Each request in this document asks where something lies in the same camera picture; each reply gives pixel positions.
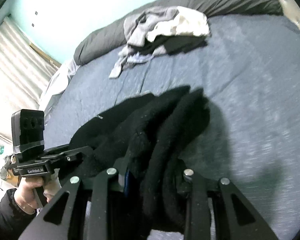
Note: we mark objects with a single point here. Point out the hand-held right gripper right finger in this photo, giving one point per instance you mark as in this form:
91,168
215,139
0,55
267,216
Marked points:
193,187

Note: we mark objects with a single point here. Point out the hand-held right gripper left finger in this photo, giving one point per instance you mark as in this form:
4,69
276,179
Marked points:
127,182

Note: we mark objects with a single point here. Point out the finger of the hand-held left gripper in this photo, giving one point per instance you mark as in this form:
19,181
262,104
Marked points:
70,155

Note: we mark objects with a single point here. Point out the black sweater with white trim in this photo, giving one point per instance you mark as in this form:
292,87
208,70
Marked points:
152,135

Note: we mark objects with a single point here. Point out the person's left forearm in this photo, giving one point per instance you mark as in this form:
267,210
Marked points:
7,217

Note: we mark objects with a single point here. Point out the person's left hand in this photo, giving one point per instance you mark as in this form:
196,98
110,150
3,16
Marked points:
25,195

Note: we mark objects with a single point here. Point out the white plastic bags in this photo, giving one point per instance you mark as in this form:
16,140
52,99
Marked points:
1,160

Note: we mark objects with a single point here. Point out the light grey blanket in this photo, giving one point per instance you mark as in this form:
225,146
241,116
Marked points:
57,85

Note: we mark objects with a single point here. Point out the striped beige curtain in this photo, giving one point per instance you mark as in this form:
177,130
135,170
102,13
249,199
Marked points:
15,67

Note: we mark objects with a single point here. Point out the wooden pole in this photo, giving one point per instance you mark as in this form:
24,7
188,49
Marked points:
46,55

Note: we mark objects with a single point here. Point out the bed with blue sheet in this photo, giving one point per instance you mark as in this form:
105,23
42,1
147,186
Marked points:
240,92

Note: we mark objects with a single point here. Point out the light blue striped cloth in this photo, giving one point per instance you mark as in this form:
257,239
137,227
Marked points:
140,58

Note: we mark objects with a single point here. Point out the black garment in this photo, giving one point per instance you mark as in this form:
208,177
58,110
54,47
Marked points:
180,45

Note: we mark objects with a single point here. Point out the grey garment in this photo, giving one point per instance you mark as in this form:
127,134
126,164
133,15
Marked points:
140,30

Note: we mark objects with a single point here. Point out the cream tufted headboard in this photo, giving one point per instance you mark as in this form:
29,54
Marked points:
290,7

